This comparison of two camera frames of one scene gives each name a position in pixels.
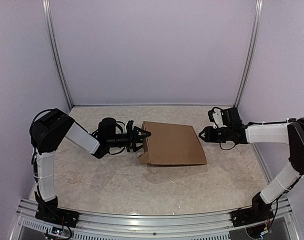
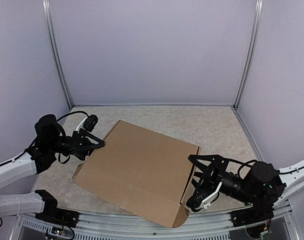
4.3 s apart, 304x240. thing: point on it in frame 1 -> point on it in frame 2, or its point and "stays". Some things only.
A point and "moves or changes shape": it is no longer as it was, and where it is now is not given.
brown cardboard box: (171, 144) moves or changes shape
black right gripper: (208, 137) -> (217, 166)
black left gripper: (133, 140) -> (79, 143)
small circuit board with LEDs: (57, 230) stays
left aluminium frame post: (47, 13) stays
